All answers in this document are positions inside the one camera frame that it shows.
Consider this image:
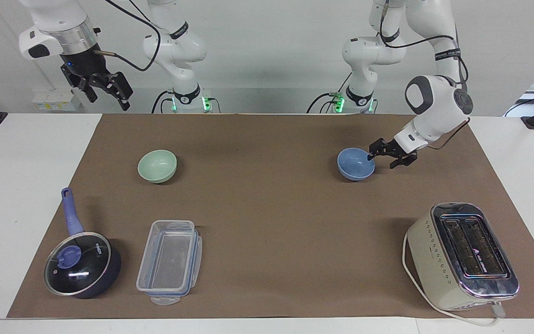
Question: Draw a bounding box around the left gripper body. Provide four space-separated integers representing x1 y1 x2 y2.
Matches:
388 139 419 161

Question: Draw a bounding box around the dark blue saucepan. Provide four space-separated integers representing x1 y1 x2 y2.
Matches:
44 187 122 300

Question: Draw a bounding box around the blue bowl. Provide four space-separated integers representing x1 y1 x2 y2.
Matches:
337 148 376 182

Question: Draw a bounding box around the white toaster cable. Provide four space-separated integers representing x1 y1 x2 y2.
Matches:
402 232 507 327

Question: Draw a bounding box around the white box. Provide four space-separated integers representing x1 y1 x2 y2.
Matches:
32 90 83 112

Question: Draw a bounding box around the clear plastic container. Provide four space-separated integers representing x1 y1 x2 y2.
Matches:
136 220 203 306

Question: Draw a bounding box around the black cable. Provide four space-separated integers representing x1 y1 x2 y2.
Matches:
306 72 354 114
378 0 470 96
151 90 176 114
94 0 162 73
426 117 471 150

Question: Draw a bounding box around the glass lid with blue knob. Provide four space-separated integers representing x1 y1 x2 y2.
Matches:
44 232 112 296

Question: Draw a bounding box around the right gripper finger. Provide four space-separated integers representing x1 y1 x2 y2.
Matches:
92 71 134 111
61 64 99 104

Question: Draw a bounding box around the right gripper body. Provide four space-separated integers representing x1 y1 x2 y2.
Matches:
59 44 111 80

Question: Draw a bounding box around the green bowl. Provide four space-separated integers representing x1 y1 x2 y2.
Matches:
138 149 178 184

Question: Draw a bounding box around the cream and chrome toaster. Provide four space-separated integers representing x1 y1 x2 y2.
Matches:
406 202 521 312

